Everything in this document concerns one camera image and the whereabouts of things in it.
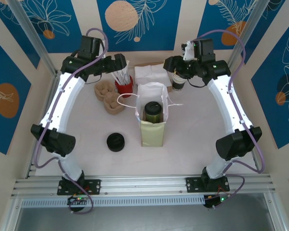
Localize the stack of paper coffee cups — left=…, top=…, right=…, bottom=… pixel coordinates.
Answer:
left=171, top=71, right=186, bottom=92

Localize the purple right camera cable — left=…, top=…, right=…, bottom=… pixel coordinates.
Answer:
left=194, top=29, right=267, bottom=210

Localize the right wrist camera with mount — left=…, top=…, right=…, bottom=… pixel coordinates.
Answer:
left=181, top=40, right=196, bottom=61

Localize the aluminium frame post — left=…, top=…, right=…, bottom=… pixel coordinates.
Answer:
left=227, top=0, right=273, bottom=73
left=8, top=0, right=61, bottom=77

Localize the black round lid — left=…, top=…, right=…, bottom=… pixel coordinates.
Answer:
left=105, top=132, right=125, bottom=152

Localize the red metal bucket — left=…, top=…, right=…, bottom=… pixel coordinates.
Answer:
left=114, top=75, right=133, bottom=98

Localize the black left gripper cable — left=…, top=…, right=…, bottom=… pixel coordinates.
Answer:
left=85, top=73, right=103, bottom=85

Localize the cardboard napkin box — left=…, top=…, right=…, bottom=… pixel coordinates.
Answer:
left=134, top=62, right=173, bottom=92

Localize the stack of pulp cup carriers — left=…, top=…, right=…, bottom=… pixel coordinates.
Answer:
left=93, top=80, right=125, bottom=116

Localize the grey metal panel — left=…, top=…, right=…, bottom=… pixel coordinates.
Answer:
left=14, top=207, right=276, bottom=231

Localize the long aluminium base rail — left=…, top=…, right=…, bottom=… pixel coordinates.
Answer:
left=11, top=173, right=279, bottom=197

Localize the floral insulated paper bag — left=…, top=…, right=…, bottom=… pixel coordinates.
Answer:
left=117, top=81, right=184, bottom=148

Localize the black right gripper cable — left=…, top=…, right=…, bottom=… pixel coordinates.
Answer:
left=187, top=78, right=207, bottom=89

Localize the white slotted cable duct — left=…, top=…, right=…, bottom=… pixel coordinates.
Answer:
left=21, top=196, right=206, bottom=208

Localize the dark sleeved paper coffee cup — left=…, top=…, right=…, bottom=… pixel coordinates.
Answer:
left=145, top=111, right=163, bottom=124

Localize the small circuit board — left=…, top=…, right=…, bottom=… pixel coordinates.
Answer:
left=203, top=195, right=226, bottom=209
left=66, top=195, right=87, bottom=206

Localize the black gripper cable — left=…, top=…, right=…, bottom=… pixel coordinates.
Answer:
left=187, top=78, right=207, bottom=89
left=85, top=73, right=103, bottom=85

